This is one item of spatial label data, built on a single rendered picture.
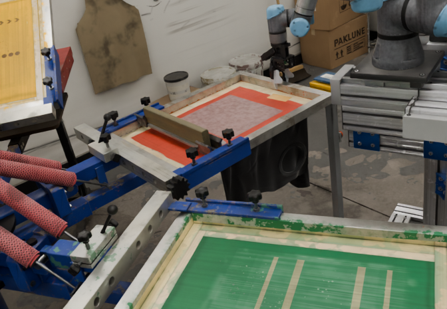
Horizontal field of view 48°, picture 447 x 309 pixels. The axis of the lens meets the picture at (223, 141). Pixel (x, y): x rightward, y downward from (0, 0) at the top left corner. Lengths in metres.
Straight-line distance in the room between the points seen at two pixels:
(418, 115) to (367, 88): 0.21
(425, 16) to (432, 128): 0.30
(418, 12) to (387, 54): 0.17
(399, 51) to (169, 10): 2.93
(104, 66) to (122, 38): 0.25
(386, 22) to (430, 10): 0.15
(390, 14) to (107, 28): 2.74
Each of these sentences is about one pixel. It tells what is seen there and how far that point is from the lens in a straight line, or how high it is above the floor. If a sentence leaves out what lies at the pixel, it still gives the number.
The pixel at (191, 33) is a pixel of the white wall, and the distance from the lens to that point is 4.42.
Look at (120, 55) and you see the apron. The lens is 4.01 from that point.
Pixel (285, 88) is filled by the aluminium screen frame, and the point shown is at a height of 0.98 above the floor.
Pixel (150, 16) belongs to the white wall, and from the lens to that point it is 4.18.
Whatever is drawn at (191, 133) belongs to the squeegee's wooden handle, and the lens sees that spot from 1.84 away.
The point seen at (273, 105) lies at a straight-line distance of 2.14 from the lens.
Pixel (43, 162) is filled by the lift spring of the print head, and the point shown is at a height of 1.09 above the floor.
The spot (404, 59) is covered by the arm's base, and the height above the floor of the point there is 1.29.
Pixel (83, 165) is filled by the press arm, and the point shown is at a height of 1.04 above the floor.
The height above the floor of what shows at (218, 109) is 0.96.
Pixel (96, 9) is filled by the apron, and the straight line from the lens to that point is 3.89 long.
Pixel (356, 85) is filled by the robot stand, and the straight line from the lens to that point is 1.64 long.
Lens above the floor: 1.83
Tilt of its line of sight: 27 degrees down
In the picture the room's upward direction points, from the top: 10 degrees counter-clockwise
